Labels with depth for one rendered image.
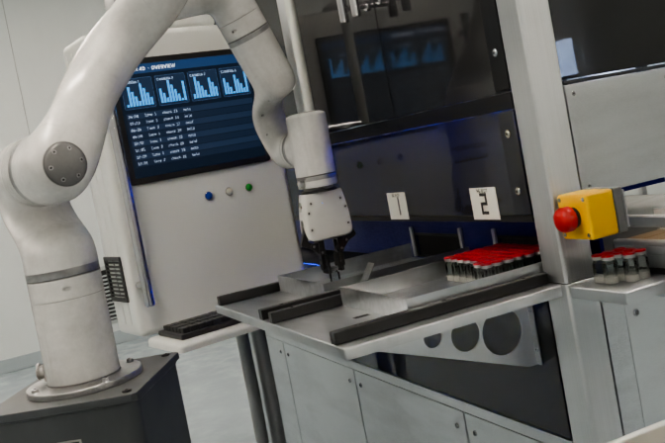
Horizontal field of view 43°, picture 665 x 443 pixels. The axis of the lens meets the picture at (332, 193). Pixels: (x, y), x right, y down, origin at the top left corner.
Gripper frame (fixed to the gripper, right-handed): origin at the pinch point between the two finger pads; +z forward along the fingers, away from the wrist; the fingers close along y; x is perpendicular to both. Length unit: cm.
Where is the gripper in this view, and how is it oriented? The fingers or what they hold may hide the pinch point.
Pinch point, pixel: (332, 261)
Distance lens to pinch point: 179.0
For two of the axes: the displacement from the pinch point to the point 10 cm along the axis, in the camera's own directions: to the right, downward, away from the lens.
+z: 1.8, 9.8, 0.5
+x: -4.0, 0.3, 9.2
